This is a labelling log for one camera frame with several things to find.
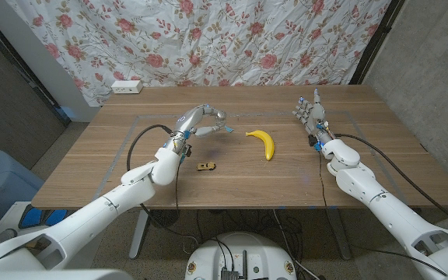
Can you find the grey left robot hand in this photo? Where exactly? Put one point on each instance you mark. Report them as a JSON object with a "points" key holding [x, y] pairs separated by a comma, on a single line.
{"points": [[187, 120]]}

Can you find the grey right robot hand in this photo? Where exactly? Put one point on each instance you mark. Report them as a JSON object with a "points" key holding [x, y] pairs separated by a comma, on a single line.
{"points": [[314, 114]]}

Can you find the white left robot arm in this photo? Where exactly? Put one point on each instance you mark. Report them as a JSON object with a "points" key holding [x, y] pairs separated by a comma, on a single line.
{"points": [[103, 206]]}

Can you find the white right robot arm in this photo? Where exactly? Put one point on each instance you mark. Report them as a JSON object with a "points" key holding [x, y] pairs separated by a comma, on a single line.
{"points": [[387, 210]]}

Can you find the yellow banana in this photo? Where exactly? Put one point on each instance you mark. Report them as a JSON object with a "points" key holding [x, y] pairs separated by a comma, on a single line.
{"points": [[267, 144]]}

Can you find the light blue plastic strip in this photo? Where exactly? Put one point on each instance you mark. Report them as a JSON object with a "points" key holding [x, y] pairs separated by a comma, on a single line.
{"points": [[229, 129]]}

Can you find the white power strip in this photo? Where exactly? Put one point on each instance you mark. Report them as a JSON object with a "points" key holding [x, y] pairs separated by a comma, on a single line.
{"points": [[127, 86]]}

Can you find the floral rose backdrop cloth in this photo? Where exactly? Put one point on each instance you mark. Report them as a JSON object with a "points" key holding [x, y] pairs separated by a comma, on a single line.
{"points": [[208, 39]]}

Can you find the black backdrop stand pole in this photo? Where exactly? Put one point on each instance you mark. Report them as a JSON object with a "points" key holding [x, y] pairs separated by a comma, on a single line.
{"points": [[375, 39]]}

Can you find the black round floor fan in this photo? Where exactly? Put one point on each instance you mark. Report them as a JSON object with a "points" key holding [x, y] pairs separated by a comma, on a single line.
{"points": [[164, 218]]}

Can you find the white table leg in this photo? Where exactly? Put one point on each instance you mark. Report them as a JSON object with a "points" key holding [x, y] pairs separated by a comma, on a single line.
{"points": [[138, 233], [340, 233]]}

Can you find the white robot torso base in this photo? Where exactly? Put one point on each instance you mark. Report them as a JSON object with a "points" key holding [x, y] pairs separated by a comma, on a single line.
{"points": [[239, 253]]}

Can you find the blue plastic bin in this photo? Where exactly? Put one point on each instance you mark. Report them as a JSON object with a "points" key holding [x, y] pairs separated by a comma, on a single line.
{"points": [[2, 183]]}

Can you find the white platform with blue pads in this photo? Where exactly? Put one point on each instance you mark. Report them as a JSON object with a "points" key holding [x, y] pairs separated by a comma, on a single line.
{"points": [[10, 218]]}

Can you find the grey sneaker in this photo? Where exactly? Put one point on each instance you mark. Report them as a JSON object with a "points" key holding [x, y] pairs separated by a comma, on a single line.
{"points": [[4, 236]]}

